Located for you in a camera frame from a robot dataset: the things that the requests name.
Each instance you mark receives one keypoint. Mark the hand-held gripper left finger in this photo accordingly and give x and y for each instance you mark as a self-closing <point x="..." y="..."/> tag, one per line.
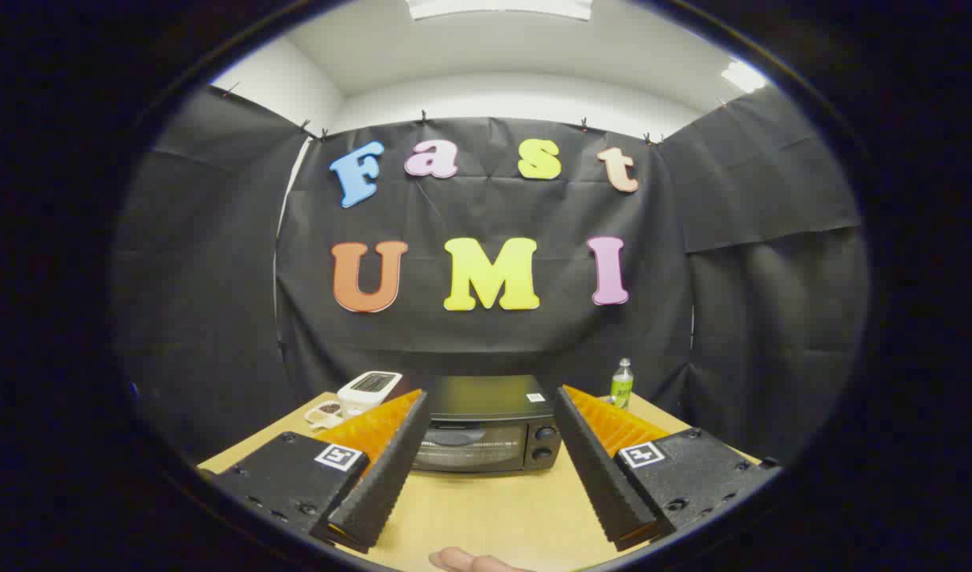
<point x="387" y="485"/>

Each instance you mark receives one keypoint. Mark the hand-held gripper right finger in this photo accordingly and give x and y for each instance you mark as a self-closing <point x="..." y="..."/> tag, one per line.
<point x="605" y="485"/>

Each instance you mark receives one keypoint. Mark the black toaster oven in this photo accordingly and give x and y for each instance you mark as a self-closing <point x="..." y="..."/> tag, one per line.
<point x="486" y="397"/>

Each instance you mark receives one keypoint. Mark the white pop-up toaster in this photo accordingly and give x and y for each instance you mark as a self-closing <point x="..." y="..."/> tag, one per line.
<point x="367" y="391"/>

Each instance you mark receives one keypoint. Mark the small white dish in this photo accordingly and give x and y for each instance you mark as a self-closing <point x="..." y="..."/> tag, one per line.
<point x="323" y="415"/>

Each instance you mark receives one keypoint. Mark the green label drink bottle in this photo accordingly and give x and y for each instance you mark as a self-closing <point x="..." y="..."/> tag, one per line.
<point x="622" y="388"/>

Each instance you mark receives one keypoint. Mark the black backdrop cloth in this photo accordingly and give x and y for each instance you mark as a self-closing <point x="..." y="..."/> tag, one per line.
<point x="486" y="342"/>

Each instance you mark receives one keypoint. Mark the small ceiling light panel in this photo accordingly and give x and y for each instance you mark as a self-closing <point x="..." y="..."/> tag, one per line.
<point x="743" y="76"/>

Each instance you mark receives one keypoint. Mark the long ceiling light panel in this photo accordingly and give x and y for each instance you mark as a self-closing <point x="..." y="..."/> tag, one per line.
<point x="498" y="7"/>

